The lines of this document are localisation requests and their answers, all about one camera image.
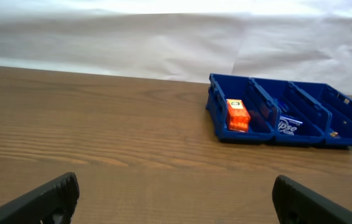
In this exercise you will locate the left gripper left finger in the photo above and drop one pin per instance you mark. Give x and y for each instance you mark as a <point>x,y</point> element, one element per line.
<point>45,202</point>

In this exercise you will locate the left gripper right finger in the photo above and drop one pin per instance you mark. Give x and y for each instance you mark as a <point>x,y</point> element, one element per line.
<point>303,205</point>

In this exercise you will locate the blue candy pack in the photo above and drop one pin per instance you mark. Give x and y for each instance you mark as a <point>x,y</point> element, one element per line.
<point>289,125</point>

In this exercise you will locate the blue tray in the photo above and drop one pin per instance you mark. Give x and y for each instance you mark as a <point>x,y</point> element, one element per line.
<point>241,137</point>

